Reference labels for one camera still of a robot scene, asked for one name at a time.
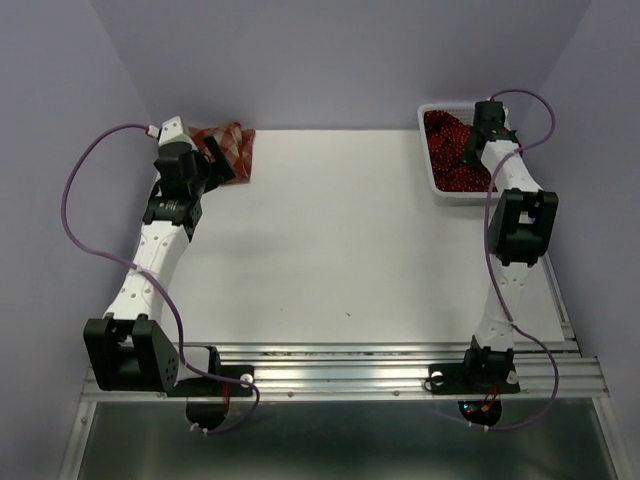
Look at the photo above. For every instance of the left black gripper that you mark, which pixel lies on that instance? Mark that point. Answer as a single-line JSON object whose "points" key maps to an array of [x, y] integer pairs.
{"points": [[221, 169]]}

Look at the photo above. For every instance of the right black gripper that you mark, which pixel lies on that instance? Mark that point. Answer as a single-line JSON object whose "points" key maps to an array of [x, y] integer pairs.
{"points": [[468, 154]]}

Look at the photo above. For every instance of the red plaid skirt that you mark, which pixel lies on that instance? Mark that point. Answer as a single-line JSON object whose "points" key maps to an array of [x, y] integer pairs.
{"points": [[235, 142]]}

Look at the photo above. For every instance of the red polka dot skirt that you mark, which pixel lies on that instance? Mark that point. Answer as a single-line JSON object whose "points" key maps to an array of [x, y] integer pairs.
{"points": [[493, 152]]}

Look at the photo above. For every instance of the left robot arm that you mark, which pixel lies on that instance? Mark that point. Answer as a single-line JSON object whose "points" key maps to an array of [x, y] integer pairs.
{"points": [[127, 347]]}

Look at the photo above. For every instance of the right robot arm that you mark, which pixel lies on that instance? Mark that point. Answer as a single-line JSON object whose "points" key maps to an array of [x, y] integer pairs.
{"points": [[517, 232]]}

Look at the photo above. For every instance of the white plastic basket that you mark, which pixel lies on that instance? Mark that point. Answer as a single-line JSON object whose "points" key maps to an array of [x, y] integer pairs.
{"points": [[450, 195]]}

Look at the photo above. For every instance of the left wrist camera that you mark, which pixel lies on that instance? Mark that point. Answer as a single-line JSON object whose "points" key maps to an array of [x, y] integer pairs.
{"points": [[171, 131]]}

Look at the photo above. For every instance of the aluminium mounting rail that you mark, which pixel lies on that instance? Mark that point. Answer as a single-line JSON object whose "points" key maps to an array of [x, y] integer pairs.
{"points": [[397, 371]]}

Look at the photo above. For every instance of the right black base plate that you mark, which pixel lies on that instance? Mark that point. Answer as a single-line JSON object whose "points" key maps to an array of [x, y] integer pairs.
{"points": [[453, 379]]}

